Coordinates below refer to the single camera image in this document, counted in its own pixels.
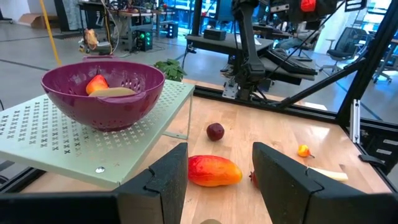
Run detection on green perforated metal shelf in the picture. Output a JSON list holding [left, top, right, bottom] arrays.
[[0, 79, 196, 190]]

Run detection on cardboard box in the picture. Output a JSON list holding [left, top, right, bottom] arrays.
[[18, 12, 60, 29]]

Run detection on person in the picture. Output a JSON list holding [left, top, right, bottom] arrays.
[[275, 20, 324, 52]]

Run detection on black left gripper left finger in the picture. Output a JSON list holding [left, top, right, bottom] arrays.
[[0, 142, 189, 224]]

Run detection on yellow hanging cable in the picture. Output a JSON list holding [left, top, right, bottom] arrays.
[[39, 0, 62, 66]]

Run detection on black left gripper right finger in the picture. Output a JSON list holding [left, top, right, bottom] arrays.
[[251, 141, 398, 224]]

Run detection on purple plastic colander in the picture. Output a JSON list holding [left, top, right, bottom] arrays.
[[40, 55, 166, 133]]

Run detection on black frame clamp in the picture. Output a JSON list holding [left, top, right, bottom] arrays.
[[357, 154, 386, 170]]

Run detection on cream handled table knife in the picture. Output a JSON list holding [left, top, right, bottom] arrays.
[[306, 166, 349, 182]]

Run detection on black computer green lights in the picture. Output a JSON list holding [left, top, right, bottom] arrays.
[[135, 29, 154, 52]]

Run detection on black office chair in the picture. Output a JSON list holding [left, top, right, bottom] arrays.
[[320, 27, 368, 72]]

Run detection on potted green plant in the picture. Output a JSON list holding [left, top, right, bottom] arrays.
[[154, 58, 187, 82]]

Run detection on silver frame bracket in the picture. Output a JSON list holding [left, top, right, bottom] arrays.
[[349, 98, 361, 144]]

